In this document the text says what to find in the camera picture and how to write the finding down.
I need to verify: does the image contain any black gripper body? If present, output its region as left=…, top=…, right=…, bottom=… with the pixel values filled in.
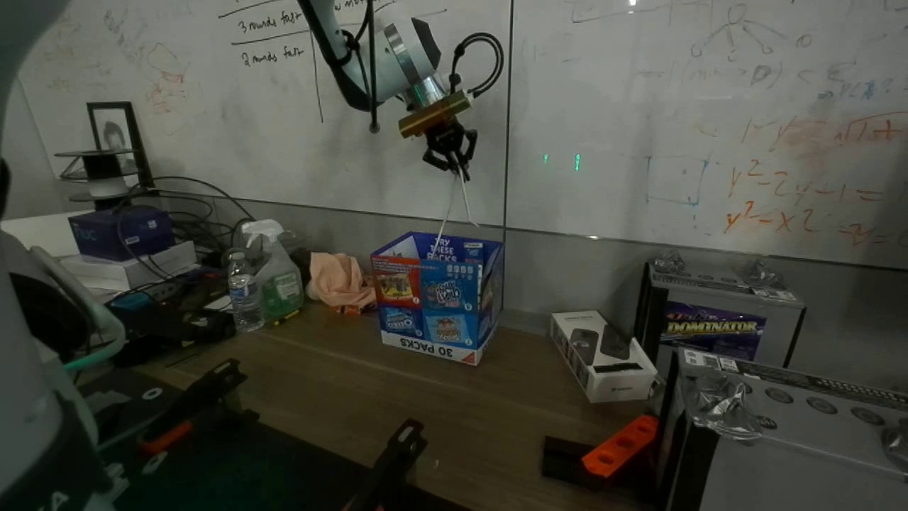
left=419, top=117, right=480, bottom=161

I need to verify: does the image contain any blue snack cardboard box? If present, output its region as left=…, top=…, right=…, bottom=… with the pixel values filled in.
left=370, top=229, right=506, bottom=368

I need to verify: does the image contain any white product box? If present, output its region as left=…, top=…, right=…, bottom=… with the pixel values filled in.
left=548, top=309, right=662, bottom=408

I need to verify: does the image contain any dark blue box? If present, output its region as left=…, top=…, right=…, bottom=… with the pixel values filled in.
left=66, top=205, right=175, bottom=265

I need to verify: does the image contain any white flat box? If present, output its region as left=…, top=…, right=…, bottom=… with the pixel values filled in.
left=30, top=239, right=202, bottom=300

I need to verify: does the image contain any pink cloth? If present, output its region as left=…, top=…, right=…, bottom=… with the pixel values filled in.
left=304, top=246, right=379, bottom=319

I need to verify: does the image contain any whiteboard panel with orange formulas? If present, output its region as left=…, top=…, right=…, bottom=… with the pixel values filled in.
left=507, top=0, right=908, bottom=275

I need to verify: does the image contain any grey battery with Dominator label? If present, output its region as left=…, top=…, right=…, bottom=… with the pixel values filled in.
left=629, top=253, right=809, bottom=382

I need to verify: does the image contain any black electronics case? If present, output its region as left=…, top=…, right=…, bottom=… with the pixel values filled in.
left=99, top=266, right=239, bottom=368

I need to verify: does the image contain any orange plastic block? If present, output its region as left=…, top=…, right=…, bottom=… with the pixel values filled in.
left=578, top=412, right=662, bottom=483

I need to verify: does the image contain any black desk stand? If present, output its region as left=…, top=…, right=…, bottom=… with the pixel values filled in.
left=50, top=144, right=144, bottom=213

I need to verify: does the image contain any grey battery with foil terminals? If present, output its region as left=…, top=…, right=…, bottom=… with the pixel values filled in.
left=650, top=345, right=908, bottom=511

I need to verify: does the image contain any tan wrist camera mount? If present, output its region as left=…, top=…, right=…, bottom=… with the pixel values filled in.
left=398, top=91, right=475, bottom=141

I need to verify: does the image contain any black picture frame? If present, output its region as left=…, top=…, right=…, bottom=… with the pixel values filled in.
left=84, top=99, right=158, bottom=192

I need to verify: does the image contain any black clamp with orange handle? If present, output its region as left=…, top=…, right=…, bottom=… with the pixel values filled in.
left=87, top=354, right=249, bottom=476

